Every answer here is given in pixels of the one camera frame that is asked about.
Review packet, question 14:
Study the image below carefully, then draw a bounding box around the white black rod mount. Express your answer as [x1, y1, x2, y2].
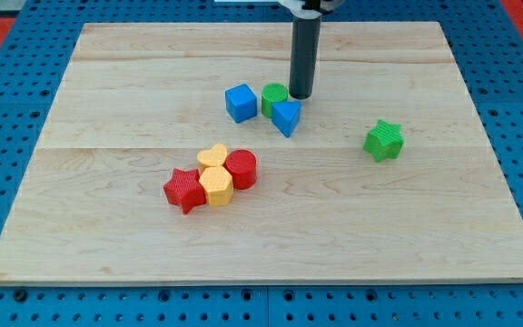
[278, 0, 345, 19]

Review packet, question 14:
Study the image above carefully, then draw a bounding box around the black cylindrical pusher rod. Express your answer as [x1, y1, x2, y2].
[289, 16, 321, 100]

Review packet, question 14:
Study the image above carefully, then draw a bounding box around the blue triangle block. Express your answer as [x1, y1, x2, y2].
[271, 101, 301, 138]

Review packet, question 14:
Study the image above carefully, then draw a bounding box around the green cylinder block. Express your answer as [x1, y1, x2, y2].
[261, 83, 289, 118]

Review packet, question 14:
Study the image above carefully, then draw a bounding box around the blue cube block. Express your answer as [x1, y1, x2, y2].
[225, 84, 257, 124]

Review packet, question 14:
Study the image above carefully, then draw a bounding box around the green star block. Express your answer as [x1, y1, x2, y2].
[362, 119, 404, 163]

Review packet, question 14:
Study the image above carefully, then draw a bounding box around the red cylinder block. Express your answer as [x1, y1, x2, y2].
[224, 149, 257, 190]

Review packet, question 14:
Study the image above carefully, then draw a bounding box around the yellow heart block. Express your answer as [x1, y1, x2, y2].
[197, 144, 228, 171]

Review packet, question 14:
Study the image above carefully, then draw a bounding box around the yellow hexagon block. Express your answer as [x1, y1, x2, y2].
[199, 166, 233, 206]

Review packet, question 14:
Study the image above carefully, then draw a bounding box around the red star block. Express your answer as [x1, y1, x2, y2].
[163, 168, 207, 214]

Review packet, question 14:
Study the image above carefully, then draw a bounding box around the light wooden board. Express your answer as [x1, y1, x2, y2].
[0, 22, 523, 287]

